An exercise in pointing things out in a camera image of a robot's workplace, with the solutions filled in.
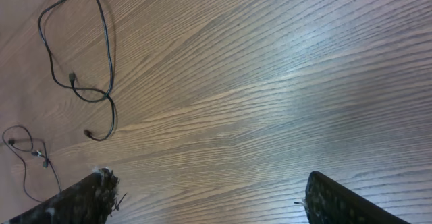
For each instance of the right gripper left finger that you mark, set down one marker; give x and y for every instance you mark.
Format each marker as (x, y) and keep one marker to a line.
(91, 200)

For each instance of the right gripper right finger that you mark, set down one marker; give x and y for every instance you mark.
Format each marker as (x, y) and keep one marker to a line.
(329, 202)

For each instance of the black usb cable long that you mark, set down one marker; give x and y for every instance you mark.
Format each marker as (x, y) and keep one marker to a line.
(105, 95)

